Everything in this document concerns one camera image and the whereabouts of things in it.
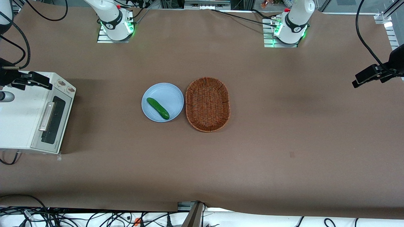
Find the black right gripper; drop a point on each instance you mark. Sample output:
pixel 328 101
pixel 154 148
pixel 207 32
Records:
pixel 6 77

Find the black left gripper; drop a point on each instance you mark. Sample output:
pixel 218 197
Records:
pixel 396 61

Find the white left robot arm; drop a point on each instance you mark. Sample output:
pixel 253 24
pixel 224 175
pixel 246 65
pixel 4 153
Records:
pixel 295 19

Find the round oven knob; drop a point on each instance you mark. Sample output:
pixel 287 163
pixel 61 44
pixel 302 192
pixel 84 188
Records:
pixel 71 90
pixel 61 83

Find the white toaster oven body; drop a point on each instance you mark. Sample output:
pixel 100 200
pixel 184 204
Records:
pixel 19 119

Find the slotted aluminium plate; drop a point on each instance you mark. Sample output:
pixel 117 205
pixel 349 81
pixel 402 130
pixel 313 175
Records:
pixel 392 37

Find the brown table cover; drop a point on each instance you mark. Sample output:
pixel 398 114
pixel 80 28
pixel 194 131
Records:
pixel 284 126

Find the green cucumber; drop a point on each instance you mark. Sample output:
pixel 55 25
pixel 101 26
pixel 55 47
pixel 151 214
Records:
pixel 157 108

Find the light blue round plate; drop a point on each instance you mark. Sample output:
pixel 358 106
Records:
pixel 167 94

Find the brown oval wicker basket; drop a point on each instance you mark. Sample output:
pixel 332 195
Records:
pixel 206 104

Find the dark metal bar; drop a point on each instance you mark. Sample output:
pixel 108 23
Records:
pixel 193 217

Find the aluminium frame bracket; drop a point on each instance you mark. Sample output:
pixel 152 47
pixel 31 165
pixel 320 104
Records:
pixel 383 17

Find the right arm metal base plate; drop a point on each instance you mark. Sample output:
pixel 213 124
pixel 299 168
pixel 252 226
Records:
pixel 102 39

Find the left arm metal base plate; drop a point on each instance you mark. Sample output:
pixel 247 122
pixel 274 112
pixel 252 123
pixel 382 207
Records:
pixel 267 34

